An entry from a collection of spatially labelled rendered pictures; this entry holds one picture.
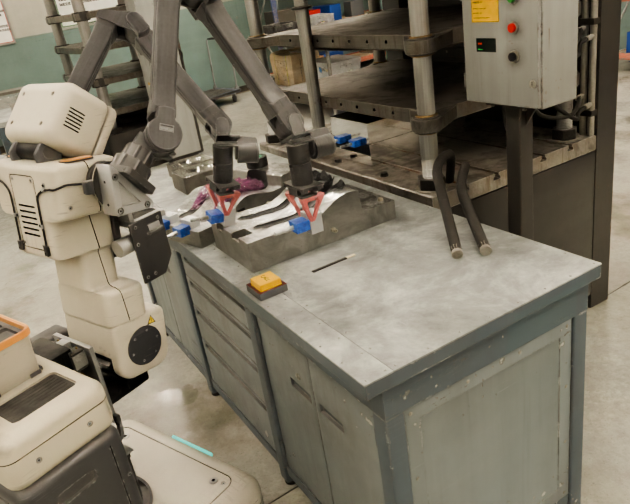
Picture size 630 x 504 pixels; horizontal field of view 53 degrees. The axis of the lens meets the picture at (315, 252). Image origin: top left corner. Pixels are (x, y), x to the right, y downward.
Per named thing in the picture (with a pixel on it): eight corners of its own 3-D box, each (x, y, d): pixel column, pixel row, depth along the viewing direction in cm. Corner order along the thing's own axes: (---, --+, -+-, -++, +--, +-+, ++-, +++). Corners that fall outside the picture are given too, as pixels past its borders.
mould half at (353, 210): (253, 273, 174) (243, 228, 169) (216, 247, 195) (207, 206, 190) (396, 218, 195) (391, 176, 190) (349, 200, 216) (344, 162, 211)
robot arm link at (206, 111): (123, 39, 184) (120, 17, 174) (139, 29, 186) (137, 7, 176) (218, 149, 182) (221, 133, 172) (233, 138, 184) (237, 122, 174)
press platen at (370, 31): (429, 102, 197) (424, 38, 190) (250, 78, 302) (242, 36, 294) (602, 50, 233) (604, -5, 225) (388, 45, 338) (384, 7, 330)
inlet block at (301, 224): (280, 246, 161) (277, 226, 159) (271, 240, 165) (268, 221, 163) (323, 230, 167) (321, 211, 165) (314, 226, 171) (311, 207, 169)
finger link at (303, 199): (314, 213, 169) (309, 179, 166) (328, 219, 163) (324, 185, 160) (292, 220, 166) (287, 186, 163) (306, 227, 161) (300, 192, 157)
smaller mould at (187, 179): (187, 195, 249) (183, 178, 246) (174, 187, 261) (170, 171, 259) (232, 181, 258) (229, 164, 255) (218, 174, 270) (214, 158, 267)
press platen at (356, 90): (434, 173, 207) (430, 120, 200) (259, 126, 312) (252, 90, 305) (600, 113, 242) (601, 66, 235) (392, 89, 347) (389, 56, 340)
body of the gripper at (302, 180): (304, 182, 168) (300, 155, 165) (324, 190, 160) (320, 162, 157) (283, 189, 166) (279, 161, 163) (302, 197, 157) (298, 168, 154)
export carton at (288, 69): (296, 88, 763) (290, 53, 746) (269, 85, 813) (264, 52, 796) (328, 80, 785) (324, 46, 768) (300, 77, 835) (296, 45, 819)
